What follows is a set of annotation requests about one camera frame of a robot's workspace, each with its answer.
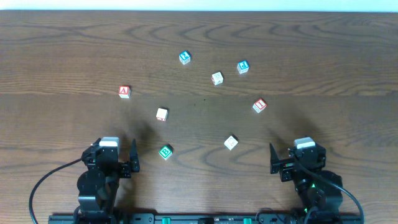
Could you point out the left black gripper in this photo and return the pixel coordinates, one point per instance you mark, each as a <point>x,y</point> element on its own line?
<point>123,168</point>

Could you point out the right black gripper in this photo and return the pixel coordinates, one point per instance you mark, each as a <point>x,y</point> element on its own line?
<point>286,165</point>

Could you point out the red letter I block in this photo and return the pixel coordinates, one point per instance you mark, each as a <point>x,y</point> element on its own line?
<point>259,105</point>

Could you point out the red letter A block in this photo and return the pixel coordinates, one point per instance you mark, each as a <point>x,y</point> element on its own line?
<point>124,92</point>

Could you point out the blue number 2 block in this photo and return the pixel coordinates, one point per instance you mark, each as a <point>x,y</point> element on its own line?
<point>184,57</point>

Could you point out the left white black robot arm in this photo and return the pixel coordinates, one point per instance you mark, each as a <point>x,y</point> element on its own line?
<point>98,186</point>

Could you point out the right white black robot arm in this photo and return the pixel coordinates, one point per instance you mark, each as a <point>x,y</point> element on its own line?
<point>316,187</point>

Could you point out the green letter B block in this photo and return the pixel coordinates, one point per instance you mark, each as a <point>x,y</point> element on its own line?
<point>166,151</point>

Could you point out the white wooden letter Q block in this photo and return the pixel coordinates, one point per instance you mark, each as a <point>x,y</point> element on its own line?
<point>231,142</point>

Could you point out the plain wooden block red side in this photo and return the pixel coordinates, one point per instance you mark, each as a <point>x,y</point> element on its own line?
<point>162,114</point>

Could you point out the blue letter P block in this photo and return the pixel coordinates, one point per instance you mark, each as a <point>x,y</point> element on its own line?
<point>243,67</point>

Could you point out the wooden block red X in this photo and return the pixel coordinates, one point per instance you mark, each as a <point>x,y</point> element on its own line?
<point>217,78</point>

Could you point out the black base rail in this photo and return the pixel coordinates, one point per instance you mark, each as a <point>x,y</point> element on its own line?
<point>148,218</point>

